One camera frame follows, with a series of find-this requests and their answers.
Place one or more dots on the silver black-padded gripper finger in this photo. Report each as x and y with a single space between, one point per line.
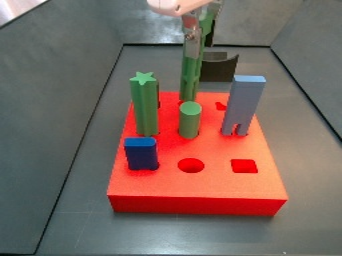
209 31

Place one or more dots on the silver bolted gripper finger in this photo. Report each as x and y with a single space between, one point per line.
193 32

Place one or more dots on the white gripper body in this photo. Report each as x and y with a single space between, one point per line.
178 7

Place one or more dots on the green three prong object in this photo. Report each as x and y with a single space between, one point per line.
191 66

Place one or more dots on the black curved fixture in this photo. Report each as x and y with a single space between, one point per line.
218 67

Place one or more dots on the red peg board block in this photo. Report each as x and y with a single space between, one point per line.
213 174

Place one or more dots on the light blue slotted block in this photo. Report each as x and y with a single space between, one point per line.
244 99

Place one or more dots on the green star peg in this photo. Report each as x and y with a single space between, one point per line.
145 94

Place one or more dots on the green round cylinder peg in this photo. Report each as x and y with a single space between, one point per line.
190 112

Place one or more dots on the dark blue rounded peg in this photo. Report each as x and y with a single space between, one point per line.
141 153

